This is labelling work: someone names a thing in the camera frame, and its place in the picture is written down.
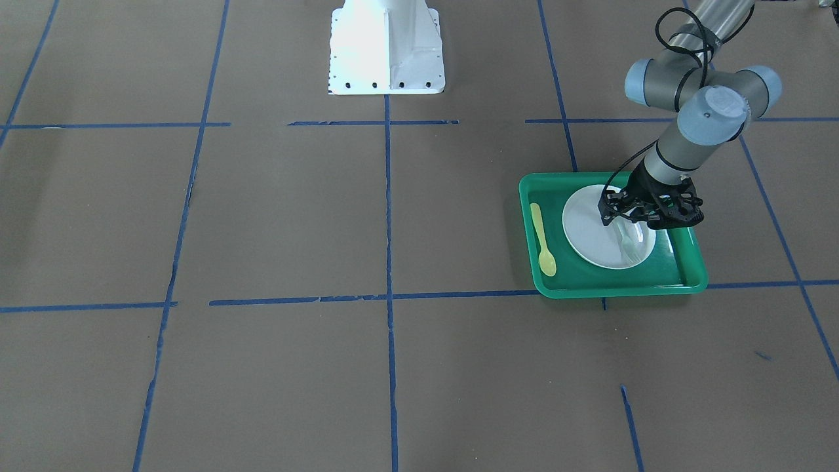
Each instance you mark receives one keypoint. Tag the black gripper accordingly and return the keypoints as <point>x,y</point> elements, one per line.
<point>642,184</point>

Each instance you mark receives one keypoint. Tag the clear plastic fork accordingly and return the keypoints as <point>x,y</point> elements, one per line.
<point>631,242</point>

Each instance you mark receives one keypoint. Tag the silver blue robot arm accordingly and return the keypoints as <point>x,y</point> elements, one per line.
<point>711,108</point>

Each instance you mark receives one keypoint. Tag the white round plate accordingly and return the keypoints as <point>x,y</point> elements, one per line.
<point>596,244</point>

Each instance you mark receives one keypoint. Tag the green plastic tray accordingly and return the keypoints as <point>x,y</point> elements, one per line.
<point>675,266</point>

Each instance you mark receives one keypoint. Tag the yellow plastic spoon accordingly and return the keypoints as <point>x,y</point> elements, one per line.
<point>545,259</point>

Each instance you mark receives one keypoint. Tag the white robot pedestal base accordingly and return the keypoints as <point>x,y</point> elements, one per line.
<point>385,47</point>

